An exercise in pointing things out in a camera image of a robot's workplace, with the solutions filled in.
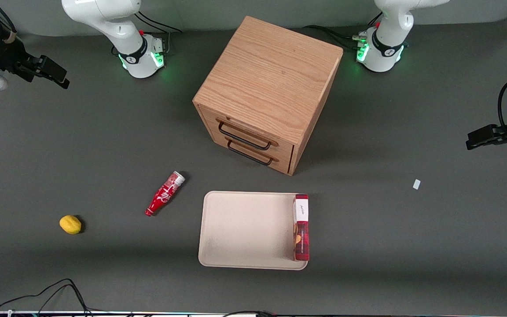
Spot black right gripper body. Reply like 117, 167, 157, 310
0, 36, 38, 83

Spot red coke bottle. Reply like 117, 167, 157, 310
144, 171, 186, 217

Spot beige rectangular tray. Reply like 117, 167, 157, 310
198, 191, 309, 270

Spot yellow lemon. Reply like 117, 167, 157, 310
59, 215, 82, 235

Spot red snack box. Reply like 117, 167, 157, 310
292, 194, 310, 262

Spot wooden two-drawer cabinet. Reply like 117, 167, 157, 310
192, 16, 344, 176

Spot black right arm base cable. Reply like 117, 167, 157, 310
134, 11, 183, 54

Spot black arm base cable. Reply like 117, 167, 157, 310
134, 11, 183, 54
302, 12, 384, 50

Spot black left arm base cable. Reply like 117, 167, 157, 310
302, 12, 384, 50

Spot black metal drawer handle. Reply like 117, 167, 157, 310
217, 121, 273, 151
227, 140, 275, 166

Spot black loose table cable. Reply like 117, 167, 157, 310
0, 273, 93, 317

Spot black table edge cable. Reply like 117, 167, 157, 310
222, 310, 277, 317

